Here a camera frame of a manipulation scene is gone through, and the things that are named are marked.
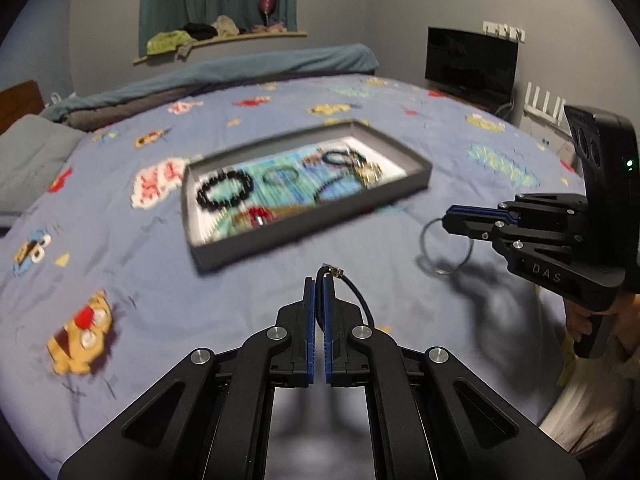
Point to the black cloth on shelf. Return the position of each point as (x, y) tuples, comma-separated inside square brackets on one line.
[(200, 31)]

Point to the grey cardboard tray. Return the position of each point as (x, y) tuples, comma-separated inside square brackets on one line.
[(214, 256)]

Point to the gold round pendant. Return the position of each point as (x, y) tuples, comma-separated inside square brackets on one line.
[(367, 173)]

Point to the blue cartoon bed sheet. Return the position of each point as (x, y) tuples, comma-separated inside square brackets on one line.
[(100, 298)]

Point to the grey blue pillow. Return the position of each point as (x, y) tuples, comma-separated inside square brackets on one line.
[(33, 152)]

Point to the pink wine glass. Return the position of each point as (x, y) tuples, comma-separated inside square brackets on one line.
[(266, 9)]

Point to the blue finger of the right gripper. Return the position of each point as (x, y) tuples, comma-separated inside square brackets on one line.
[(460, 213), (475, 230)]

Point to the large silver bangle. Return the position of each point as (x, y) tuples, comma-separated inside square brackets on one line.
[(280, 175)]

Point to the wooden window shelf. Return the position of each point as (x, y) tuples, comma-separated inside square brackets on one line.
[(253, 36)]

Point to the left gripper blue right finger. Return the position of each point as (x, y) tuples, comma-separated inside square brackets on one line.
[(328, 301)]

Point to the teal folded blanket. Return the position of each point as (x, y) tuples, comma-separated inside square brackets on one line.
[(87, 113)]

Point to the white wall hook rack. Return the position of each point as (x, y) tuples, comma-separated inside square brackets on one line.
[(504, 31)]

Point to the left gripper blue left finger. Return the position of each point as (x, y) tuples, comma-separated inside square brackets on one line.
[(310, 330)]

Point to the green cloth on shelf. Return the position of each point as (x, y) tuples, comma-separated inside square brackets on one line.
[(166, 42)]

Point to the person right hand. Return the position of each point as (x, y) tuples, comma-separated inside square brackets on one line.
[(624, 312)]

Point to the wooden headboard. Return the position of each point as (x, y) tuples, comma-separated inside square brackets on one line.
[(19, 101)]

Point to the thin silver wire bangle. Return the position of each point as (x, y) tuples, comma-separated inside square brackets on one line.
[(444, 254)]

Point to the printed blue paper sheet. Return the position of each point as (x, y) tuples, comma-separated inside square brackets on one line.
[(231, 200)]

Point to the beige cloth on shelf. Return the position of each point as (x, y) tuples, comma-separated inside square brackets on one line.
[(225, 27)]

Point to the black monitor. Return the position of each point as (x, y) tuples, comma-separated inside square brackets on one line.
[(478, 66)]

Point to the white router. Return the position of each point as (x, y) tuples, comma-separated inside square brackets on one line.
[(543, 117)]

